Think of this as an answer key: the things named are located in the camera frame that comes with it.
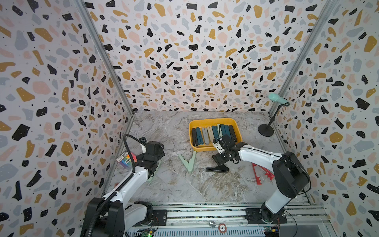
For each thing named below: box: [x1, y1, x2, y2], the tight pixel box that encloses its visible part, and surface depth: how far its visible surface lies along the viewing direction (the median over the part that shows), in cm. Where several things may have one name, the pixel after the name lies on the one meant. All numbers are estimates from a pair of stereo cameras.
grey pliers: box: [202, 127, 210, 146], surface depth 106 cm
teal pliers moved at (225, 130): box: [221, 124, 232, 140], surface depth 109 cm
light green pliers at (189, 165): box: [178, 150, 196, 172], surface depth 93 cm
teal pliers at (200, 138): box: [195, 126, 204, 145], surface depth 107 cm
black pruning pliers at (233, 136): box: [228, 124, 238, 143], surface depth 108 cm
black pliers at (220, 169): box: [205, 164, 229, 174], surface depth 92 cm
